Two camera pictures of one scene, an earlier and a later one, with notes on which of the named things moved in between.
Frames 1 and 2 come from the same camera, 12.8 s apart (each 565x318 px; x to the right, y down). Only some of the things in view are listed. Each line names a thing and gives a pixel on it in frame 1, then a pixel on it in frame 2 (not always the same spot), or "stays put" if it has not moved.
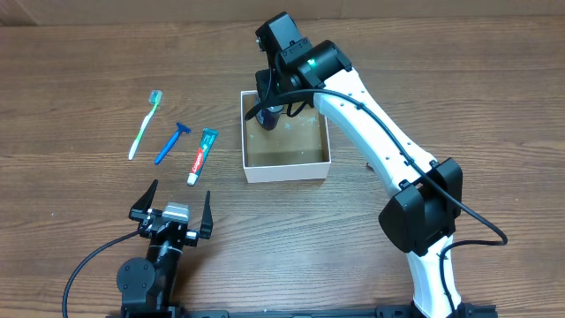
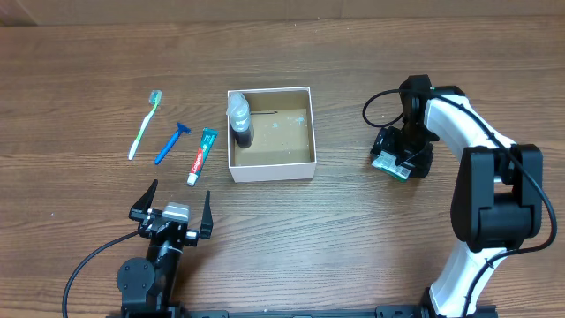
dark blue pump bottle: x=268 y=117 → x=241 y=119
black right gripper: x=264 y=78 → x=420 y=163
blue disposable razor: x=180 y=129 stays put
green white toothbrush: x=154 y=98 stays put
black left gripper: x=140 y=211 stays put
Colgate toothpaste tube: x=207 y=142 stays put
